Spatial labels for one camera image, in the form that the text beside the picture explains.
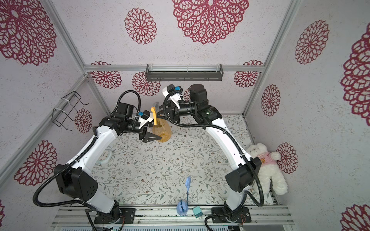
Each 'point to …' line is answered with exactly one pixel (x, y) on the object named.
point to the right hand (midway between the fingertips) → (154, 112)
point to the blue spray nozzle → (188, 184)
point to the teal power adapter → (197, 211)
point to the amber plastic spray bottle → (163, 129)
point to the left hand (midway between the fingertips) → (160, 131)
